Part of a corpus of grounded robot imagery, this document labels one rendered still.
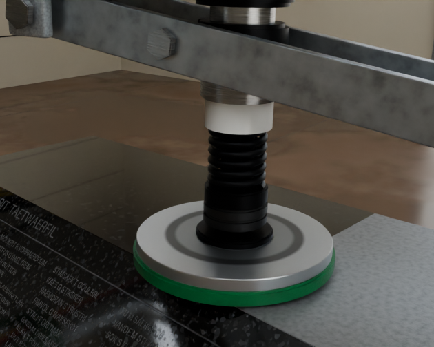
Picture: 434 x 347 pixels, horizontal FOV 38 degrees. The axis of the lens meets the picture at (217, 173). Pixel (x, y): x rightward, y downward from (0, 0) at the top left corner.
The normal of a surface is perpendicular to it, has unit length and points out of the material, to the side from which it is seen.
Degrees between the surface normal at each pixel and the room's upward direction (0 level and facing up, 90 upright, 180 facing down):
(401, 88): 90
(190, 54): 90
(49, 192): 0
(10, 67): 90
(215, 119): 90
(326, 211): 0
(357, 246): 0
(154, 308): 45
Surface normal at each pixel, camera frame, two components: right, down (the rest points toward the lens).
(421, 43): -0.59, 0.24
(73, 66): 0.81, 0.20
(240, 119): 0.02, 0.31
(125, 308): -0.47, -0.53
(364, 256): 0.03, -0.95
